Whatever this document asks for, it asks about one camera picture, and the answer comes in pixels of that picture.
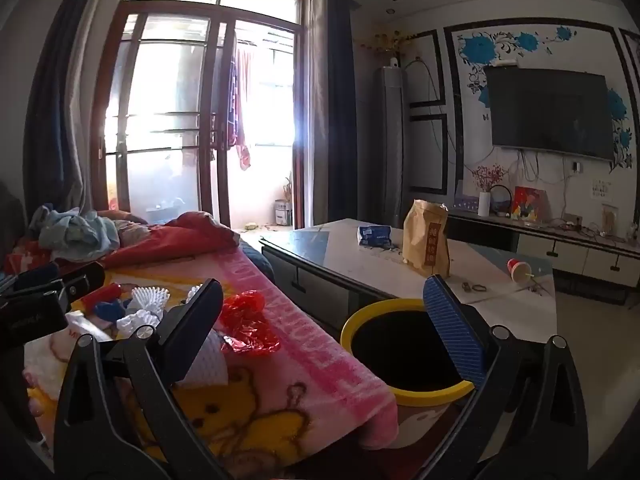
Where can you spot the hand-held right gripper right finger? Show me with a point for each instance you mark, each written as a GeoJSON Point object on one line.
{"type": "Point", "coordinates": [452, 330]}

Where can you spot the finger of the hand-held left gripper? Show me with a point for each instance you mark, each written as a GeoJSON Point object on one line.
{"type": "Point", "coordinates": [42, 273]}
{"type": "Point", "coordinates": [85, 278]}

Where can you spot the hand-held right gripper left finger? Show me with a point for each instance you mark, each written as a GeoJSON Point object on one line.
{"type": "Point", "coordinates": [196, 320]}

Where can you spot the red wrapper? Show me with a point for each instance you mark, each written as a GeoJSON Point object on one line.
{"type": "Point", "coordinates": [100, 295]}

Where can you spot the white foam fruit net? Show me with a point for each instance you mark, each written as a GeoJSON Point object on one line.
{"type": "Point", "coordinates": [195, 292]}
{"type": "Point", "coordinates": [137, 322]}
{"type": "Point", "coordinates": [149, 297]}

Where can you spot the blue wrapper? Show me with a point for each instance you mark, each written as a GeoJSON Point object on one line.
{"type": "Point", "coordinates": [107, 310]}

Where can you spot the white paper towel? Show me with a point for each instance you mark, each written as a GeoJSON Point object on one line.
{"type": "Point", "coordinates": [205, 360]}

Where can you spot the red plastic bag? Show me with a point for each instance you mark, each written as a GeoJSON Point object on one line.
{"type": "Point", "coordinates": [245, 320]}

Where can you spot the yellow-rimmed black waste bin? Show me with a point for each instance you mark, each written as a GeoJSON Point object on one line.
{"type": "Point", "coordinates": [395, 350]}

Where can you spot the light blue cloth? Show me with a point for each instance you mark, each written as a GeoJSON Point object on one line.
{"type": "Point", "coordinates": [75, 235]}

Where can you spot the floral cloth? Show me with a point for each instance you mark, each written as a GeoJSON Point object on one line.
{"type": "Point", "coordinates": [130, 232]}

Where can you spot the red quilt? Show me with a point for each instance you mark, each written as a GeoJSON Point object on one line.
{"type": "Point", "coordinates": [190, 235]}

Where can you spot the dark sofa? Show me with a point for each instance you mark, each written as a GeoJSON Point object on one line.
{"type": "Point", "coordinates": [257, 260]}

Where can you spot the red paper cup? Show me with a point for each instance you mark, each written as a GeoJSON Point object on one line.
{"type": "Point", "coordinates": [517, 267]}

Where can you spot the brown paper bag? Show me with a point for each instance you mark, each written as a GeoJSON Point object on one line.
{"type": "Point", "coordinates": [425, 240]}

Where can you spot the pink cartoon printed blanket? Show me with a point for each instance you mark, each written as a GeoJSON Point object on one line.
{"type": "Point", "coordinates": [310, 360]}

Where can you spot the blue packet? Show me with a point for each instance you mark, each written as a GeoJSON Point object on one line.
{"type": "Point", "coordinates": [374, 236]}

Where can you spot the black and white television cabinet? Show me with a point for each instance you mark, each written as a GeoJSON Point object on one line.
{"type": "Point", "coordinates": [550, 250]}

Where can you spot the white-topped coffee table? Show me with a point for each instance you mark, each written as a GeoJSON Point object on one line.
{"type": "Point", "coordinates": [350, 255]}

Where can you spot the white vase with red flowers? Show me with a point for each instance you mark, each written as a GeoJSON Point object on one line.
{"type": "Point", "coordinates": [484, 204]}

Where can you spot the white bucket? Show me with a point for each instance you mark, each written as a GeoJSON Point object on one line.
{"type": "Point", "coordinates": [283, 212]}

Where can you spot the colourful painting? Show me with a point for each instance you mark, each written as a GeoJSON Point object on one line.
{"type": "Point", "coordinates": [530, 204]}

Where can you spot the dark blue curtain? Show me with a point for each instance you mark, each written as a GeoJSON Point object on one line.
{"type": "Point", "coordinates": [340, 110]}
{"type": "Point", "coordinates": [50, 110]}

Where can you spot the grey standing air conditioner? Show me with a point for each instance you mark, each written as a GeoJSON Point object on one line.
{"type": "Point", "coordinates": [391, 150]}

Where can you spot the brown framed glass door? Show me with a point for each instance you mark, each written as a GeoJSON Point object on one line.
{"type": "Point", "coordinates": [220, 110]}

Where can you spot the hanging clothes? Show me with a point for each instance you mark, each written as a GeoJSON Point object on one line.
{"type": "Point", "coordinates": [239, 110]}

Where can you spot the yellow artificial flowers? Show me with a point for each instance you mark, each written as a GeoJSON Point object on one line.
{"type": "Point", "coordinates": [387, 40]}

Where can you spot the wall television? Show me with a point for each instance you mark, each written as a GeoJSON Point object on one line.
{"type": "Point", "coordinates": [550, 110]}

